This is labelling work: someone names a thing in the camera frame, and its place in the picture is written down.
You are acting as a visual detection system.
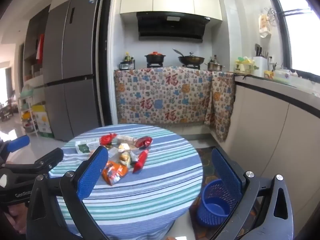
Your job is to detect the orange snack packet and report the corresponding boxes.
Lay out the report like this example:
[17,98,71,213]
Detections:
[101,161,129,186]

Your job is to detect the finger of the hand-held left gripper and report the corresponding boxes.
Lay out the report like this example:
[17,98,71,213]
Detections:
[0,135,30,155]
[0,148,64,174]

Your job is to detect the steel pot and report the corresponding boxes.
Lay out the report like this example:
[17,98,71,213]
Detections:
[205,55,225,72]

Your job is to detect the blue plastic basket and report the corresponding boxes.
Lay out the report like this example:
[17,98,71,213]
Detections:
[196,179,238,228]

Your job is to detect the red plastic wrapper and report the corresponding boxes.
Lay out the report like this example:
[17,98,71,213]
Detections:
[100,133,117,146]

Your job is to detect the long red packet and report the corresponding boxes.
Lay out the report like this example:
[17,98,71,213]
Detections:
[132,149,150,173]

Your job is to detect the grey refrigerator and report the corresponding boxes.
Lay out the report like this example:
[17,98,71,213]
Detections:
[43,0,103,142]

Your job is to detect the yellow green kitchen items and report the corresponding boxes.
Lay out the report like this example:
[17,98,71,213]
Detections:
[234,56,254,74]

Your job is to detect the window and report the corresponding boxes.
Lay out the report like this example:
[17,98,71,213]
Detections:
[271,0,320,75]

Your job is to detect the round striped-cloth table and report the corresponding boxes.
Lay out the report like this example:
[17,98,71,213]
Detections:
[49,124,203,240]

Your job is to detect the crushed red can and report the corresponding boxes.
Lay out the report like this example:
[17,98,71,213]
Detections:
[134,136,153,148]

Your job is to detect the white yellow snack bag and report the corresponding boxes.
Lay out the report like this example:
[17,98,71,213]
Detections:
[117,150,133,167]

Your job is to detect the condiment bottle rack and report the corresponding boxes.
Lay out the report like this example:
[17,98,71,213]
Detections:
[119,52,136,70]

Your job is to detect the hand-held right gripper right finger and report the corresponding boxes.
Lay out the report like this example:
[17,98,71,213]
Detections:
[211,147,294,240]

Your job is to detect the large printed blanket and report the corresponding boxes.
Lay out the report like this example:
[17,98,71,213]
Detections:
[114,66,213,128]

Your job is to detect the green white milk carton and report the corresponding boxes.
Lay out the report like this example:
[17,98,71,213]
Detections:
[75,139,100,154]

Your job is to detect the white storage rack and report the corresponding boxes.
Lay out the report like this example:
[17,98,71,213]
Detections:
[17,85,39,138]

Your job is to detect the wok with glass lid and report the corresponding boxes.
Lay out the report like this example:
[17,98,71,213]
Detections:
[172,49,206,66]

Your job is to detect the grey shelf unit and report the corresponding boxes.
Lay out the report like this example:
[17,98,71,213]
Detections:
[22,5,52,88]

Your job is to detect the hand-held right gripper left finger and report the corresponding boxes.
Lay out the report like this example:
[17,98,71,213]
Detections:
[26,145,110,240]

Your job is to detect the person's left hand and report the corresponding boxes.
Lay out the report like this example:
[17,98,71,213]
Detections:
[5,205,28,233]

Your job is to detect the black range hood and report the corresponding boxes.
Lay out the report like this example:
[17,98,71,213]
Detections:
[136,12,210,43]

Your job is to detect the yellow white carton box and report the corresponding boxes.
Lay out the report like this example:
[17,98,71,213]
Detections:
[31,104,54,138]

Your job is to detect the small printed blanket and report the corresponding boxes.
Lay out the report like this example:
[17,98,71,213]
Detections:
[204,70,236,143]

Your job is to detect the white lower cabinet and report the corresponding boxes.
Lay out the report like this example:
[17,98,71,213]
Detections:
[234,75,320,230]

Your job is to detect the beige paper bag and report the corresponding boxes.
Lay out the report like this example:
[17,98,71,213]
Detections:
[117,134,137,143]

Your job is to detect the black clay pot red lid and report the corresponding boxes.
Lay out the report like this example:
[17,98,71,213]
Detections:
[144,51,167,65]

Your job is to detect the hanging cloth bag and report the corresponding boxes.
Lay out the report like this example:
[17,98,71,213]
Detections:
[259,14,272,38]

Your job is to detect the white knife block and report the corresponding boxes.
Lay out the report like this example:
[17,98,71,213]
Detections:
[252,44,269,78]

